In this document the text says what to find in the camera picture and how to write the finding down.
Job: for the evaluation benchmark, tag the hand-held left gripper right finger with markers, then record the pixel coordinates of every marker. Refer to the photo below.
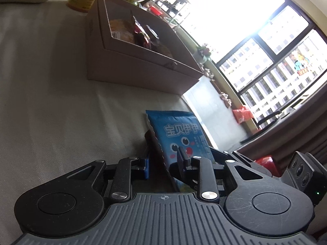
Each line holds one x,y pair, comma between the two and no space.
182,158

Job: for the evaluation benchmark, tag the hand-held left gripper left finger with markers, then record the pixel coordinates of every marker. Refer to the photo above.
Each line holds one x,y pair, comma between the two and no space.
146,168

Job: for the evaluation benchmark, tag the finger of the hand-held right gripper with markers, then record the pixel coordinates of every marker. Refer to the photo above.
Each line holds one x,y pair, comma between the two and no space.
217,155
251,162

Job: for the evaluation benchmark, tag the blue snack packet cartoon face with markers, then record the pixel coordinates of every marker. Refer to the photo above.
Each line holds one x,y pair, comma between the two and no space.
173,130

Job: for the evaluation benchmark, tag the brown cardboard box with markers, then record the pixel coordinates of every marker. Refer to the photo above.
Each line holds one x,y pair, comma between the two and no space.
132,66

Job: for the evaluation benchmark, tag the red snack packet yellow pictures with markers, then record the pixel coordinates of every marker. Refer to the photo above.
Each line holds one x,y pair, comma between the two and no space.
141,34

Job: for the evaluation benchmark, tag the orange plastic bag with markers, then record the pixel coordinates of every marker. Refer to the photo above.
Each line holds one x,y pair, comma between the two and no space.
242,114

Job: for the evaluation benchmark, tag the row of small figurines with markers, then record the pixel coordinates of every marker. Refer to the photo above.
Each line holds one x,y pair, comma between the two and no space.
224,98

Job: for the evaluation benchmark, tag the potted flower plant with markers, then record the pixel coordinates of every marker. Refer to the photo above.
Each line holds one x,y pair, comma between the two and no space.
203,53

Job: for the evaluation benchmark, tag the colourful window sticker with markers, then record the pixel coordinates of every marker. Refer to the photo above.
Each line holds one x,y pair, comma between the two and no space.
301,63

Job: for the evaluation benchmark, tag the white tablecloth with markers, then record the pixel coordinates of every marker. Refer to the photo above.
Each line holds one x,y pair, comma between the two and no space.
51,94

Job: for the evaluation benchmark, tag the red basin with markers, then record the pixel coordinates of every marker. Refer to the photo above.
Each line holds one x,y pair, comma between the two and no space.
156,10

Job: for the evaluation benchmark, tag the balcony shelf rack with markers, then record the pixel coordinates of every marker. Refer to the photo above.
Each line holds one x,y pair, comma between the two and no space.
173,2

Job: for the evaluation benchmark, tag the black window frame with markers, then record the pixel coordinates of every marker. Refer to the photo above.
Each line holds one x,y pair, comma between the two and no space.
265,46

